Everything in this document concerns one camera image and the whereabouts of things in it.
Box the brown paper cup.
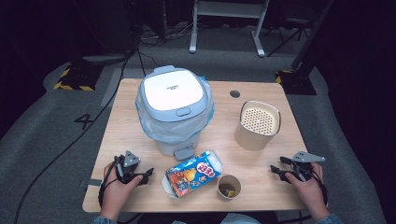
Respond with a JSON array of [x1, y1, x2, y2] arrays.
[[216, 174, 242, 203]]

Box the white and blue pedal bin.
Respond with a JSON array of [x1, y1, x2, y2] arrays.
[[134, 64, 216, 161]]

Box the black stand with striped base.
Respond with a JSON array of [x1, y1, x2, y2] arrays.
[[53, 60, 105, 92], [275, 0, 336, 96]]

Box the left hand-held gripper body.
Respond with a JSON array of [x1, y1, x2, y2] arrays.
[[113, 150, 143, 185]]

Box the clear plastic bin liner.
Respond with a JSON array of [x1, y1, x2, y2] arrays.
[[134, 76, 216, 145]]

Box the beige strainer container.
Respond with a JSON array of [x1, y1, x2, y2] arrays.
[[233, 100, 282, 152]]

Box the black tripod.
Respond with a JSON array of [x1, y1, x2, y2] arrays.
[[265, 15, 313, 58]]

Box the left hand-held gripper cable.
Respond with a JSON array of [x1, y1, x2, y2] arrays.
[[98, 155, 125, 209]]

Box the hand-held gripper cable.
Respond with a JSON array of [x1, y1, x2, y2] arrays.
[[297, 164, 330, 207], [98, 155, 125, 209]]

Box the right hand-held gripper cable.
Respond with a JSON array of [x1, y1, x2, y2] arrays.
[[297, 164, 330, 207]]

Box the person's jeans lap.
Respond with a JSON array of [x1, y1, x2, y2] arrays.
[[171, 212, 262, 224]]

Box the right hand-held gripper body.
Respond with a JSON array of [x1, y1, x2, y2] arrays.
[[289, 150, 326, 182]]

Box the grey tape strip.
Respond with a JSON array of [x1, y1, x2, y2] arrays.
[[79, 178, 104, 189]]

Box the used tea bag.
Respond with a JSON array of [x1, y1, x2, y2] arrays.
[[219, 183, 237, 199]]

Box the long black floor cable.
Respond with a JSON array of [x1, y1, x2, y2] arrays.
[[12, 46, 138, 224]]

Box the person's right hand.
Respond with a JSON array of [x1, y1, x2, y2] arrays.
[[284, 161, 331, 222]]

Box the blue snack box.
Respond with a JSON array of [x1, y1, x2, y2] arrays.
[[161, 149, 224, 199]]

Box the person's left hand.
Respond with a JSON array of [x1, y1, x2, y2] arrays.
[[100, 161, 145, 222]]

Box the white desk frame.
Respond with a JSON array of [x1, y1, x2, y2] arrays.
[[189, 0, 271, 58]]

